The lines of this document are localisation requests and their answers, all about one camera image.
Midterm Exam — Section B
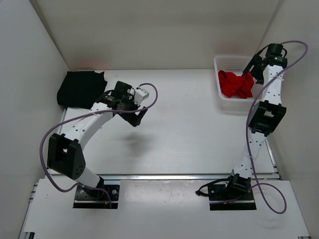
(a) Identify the black t shirt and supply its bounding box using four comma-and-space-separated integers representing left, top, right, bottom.
56, 71, 107, 110

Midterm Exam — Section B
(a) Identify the red t shirt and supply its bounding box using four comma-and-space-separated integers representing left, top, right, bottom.
218, 70, 255, 99

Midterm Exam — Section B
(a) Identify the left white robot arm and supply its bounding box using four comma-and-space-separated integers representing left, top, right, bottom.
47, 81, 149, 199

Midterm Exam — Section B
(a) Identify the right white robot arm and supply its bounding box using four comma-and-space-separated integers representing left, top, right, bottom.
224, 43, 288, 199

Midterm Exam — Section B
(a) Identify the white plastic basket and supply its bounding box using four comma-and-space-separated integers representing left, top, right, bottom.
214, 55, 263, 114

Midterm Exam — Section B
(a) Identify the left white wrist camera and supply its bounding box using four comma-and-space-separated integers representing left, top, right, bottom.
134, 88, 150, 105

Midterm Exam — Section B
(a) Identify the aluminium rail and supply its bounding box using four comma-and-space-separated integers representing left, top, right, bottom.
101, 174, 229, 181

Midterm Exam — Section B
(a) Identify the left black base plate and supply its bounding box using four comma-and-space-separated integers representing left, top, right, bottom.
73, 184, 120, 209

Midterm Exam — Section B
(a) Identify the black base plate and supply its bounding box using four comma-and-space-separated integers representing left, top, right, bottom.
195, 178, 257, 211
73, 184, 120, 209

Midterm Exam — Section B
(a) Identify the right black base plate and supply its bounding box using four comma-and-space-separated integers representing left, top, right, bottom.
195, 178, 257, 211

